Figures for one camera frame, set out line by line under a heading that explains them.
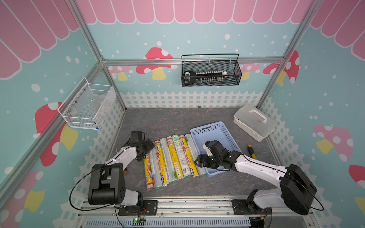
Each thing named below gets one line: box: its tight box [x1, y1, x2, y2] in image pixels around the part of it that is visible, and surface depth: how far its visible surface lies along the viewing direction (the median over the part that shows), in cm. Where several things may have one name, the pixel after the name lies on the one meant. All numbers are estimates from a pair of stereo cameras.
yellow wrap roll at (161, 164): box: [154, 140, 171, 187], surface depth 88 cm
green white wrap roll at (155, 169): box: [149, 147, 164, 190], surface depth 85 cm
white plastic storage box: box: [233, 103, 278, 143], surface depth 102 cm
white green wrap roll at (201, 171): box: [184, 133, 207, 178], surface depth 94 cm
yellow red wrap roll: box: [179, 134, 200, 179], surface depth 91 cm
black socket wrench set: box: [183, 69, 229, 86], surface depth 91 cm
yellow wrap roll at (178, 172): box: [166, 136, 185, 181], surface depth 90 cm
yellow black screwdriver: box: [247, 144, 258, 160], surface depth 96 cm
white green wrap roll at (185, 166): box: [172, 134, 192, 179], surface depth 91 cm
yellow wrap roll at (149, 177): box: [143, 153, 155, 190], surface depth 85 cm
